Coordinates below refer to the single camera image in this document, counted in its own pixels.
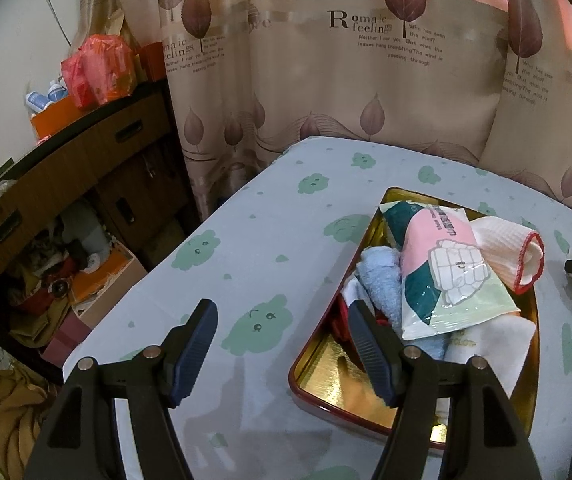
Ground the yellow cloth pile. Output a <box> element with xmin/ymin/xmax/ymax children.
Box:
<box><xmin>0</xmin><ymin>364</ymin><xmax>58</xmax><ymax>479</ymax></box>

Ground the cloud pattern tablecloth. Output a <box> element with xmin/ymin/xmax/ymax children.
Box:
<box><xmin>67</xmin><ymin>136</ymin><xmax>572</xmax><ymax>479</ymax></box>

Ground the wet wipes pack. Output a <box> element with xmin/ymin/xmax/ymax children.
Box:
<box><xmin>380</xmin><ymin>200</ymin><xmax>519</xmax><ymax>340</ymax></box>

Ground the red gold toffee tin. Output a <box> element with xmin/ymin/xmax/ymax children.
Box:
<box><xmin>288</xmin><ymin>188</ymin><xmax>540</xmax><ymax>451</ymax></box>

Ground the white sock red trim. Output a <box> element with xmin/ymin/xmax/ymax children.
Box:
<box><xmin>470</xmin><ymin>217</ymin><xmax>545</xmax><ymax>295</ymax></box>

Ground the dark wooden cabinet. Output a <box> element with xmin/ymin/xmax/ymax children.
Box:
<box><xmin>0</xmin><ymin>79</ymin><xmax>198</xmax><ymax>275</ymax></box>

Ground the leaf pattern beige curtain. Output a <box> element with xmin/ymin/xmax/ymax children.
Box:
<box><xmin>78</xmin><ymin>0</ymin><xmax>572</xmax><ymax>217</ymax></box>

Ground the cardboard box with clutter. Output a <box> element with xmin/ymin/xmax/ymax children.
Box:
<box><xmin>8</xmin><ymin>206</ymin><xmax>146</xmax><ymax>367</ymax></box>

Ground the orange box on cabinet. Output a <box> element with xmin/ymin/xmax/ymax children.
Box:
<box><xmin>30</xmin><ymin>96</ymin><xmax>86</xmax><ymax>142</ymax></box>

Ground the blue towel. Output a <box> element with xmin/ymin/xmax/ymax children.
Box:
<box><xmin>356</xmin><ymin>246</ymin><xmax>450</xmax><ymax>360</ymax></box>

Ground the red white garment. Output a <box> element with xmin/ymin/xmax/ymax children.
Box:
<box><xmin>330</xmin><ymin>274</ymin><xmax>390</xmax><ymax>363</ymax></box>

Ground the red plastic bag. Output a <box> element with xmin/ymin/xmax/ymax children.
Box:
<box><xmin>60</xmin><ymin>35</ymin><xmax>137</xmax><ymax>110</ymax></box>

